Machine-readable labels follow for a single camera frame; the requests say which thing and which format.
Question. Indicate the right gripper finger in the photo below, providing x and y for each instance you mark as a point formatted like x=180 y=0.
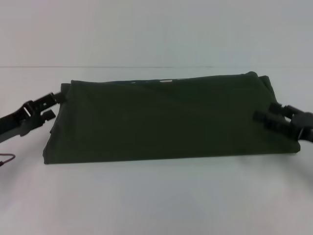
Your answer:
x=280 y=110
x=269 y=121

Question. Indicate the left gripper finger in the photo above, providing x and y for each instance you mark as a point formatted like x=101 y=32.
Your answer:
x=46 y=117
x=47 y=100

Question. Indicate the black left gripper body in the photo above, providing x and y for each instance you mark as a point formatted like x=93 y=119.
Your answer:
x=14 y=120

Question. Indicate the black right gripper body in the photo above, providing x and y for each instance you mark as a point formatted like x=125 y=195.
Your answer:
x=303 y=124

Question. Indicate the dark green t-shirt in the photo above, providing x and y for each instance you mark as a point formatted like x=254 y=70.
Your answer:
x=159 y=122

